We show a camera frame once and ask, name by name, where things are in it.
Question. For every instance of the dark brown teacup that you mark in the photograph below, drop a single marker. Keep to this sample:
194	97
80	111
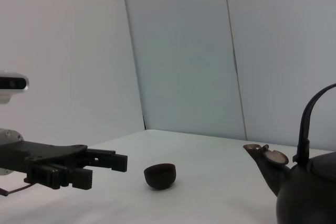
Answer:
160	176

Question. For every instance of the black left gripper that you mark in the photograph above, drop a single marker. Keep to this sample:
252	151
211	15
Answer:
47	153

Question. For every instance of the black iron teapot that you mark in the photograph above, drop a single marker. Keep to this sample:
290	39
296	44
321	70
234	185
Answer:
309	190

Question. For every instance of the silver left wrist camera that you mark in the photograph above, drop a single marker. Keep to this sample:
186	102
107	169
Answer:
13	83

